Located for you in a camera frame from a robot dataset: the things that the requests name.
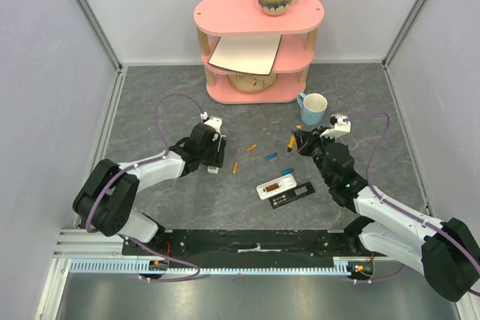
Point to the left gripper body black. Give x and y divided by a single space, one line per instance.
211 156

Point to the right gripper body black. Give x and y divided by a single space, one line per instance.
311 142

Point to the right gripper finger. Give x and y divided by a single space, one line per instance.
301 134
300 143

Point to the blue battery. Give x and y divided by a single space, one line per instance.
271 156
287 171

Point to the orange battery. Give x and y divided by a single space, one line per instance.
252 147
235 168

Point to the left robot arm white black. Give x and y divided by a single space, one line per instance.
107 197

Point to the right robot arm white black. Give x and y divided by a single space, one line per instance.
445 253

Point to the black remote control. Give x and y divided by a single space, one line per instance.
291 195

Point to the light blue mug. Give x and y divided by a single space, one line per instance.
313 107

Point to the beige floral bowl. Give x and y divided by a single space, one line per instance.
250 84

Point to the white board black edge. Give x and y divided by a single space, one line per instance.
251 54

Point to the pink three tier shelf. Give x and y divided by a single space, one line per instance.
298 28

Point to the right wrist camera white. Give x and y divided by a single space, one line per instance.
339 126

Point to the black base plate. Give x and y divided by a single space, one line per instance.
258 248

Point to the blue slotted cable duct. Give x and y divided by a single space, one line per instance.
151 267

